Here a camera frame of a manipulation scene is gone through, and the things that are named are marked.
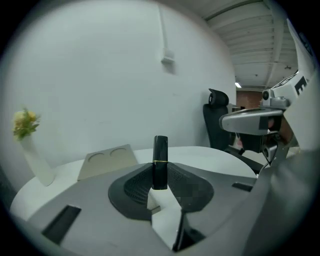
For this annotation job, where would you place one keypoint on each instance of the black office chair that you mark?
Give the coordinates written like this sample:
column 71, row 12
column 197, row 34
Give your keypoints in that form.
column 215, row 125

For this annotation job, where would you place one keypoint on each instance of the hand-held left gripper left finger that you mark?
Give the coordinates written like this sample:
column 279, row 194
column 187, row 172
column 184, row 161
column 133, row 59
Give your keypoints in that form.
column 100, row 212

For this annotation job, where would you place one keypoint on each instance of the yellow flower bouquet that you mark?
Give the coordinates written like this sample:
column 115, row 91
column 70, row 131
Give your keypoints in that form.
column 25, row 123

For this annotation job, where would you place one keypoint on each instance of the white vase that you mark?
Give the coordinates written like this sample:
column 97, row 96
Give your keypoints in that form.
column 40, row 167

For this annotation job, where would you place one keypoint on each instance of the white curved table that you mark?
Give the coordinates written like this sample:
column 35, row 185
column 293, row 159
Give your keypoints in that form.
column 200, row 157

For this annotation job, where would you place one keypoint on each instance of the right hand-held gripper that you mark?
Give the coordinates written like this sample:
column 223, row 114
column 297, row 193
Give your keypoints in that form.
column 277, row 101

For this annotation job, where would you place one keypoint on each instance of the white wall conduit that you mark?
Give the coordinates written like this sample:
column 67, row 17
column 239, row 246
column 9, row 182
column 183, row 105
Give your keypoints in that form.
column 168, row 53

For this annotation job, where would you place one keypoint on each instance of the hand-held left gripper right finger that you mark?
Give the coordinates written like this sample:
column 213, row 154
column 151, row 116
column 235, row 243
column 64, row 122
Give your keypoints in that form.
column 225, row 200

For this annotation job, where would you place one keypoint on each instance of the black lipstick tube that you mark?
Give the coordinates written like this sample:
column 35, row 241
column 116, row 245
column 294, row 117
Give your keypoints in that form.
column 160, row 160

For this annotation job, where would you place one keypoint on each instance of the tan gift box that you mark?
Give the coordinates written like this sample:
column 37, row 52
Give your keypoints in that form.
column 107, row 162

